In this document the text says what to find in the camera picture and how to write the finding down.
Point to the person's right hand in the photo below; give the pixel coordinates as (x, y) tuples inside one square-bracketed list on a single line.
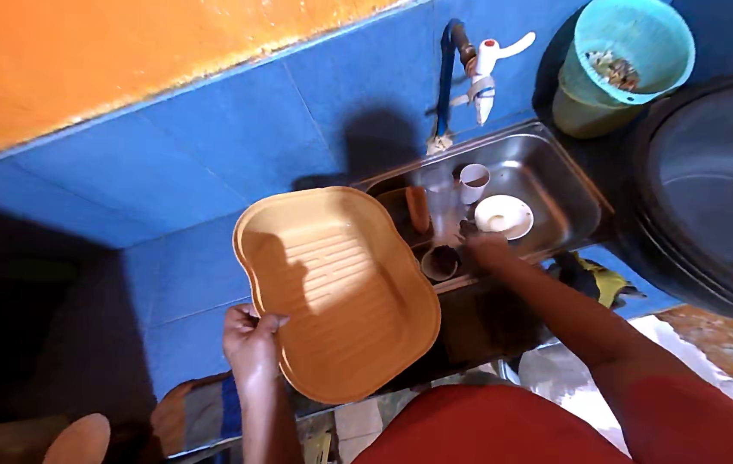
[(486, 252)]

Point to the person's left hand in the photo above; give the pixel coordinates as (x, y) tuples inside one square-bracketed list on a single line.
[(251, 356)]

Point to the person's left fingers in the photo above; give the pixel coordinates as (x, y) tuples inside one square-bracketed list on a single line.
[(237, 314)]

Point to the person's left thumb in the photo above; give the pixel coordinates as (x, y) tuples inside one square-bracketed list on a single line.
[(267, 327)]

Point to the orange plastic tray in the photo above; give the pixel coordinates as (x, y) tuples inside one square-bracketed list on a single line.
[(347, 290)]

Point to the person's left forearm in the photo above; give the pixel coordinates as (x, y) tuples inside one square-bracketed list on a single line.
[(267, 425)]

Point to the person's right forearm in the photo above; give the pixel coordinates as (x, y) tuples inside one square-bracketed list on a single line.
[(582, 322)]

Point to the striped multicoloured cloth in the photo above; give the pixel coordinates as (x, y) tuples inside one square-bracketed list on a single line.
[(202, 412)]

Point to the pale round cup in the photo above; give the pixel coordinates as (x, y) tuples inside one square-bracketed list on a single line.
[(431, 267)]

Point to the orange elongated object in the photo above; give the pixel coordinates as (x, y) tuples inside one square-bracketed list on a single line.
[(417, 209)]

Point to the dark scrubber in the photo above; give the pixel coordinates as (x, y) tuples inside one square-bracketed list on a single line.
[(446, 259)]

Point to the orange rounded object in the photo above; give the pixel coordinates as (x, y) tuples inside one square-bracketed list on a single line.
[(79, 441)]

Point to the person's body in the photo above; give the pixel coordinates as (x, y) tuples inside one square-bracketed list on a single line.
[(489, 428)]

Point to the white plastic cup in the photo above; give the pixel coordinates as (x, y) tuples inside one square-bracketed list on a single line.
[(473, 185)]

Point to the white round dish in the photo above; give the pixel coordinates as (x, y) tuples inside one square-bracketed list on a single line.
[(511, 214)]

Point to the dark blue pipe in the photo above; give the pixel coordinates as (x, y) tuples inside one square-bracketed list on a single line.
[(445, 84)]

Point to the stainless steel sink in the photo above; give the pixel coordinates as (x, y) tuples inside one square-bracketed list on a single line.
[(550, 187)]

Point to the white plastic sheet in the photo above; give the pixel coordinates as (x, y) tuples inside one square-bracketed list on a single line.
[(589, 393)]

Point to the white tap with lever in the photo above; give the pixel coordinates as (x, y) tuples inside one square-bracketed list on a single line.
[(485, 71)]

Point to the yellow and black cloth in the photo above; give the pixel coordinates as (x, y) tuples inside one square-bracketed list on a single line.
[(603, 282)]

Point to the food scraps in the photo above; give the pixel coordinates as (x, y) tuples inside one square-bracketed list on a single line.
[(618, 72)]

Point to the teal plastic bucket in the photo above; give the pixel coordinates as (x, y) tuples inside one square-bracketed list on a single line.
[(630, 58)]

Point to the large black tub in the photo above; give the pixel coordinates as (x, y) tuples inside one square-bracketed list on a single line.
[(714, 180)]

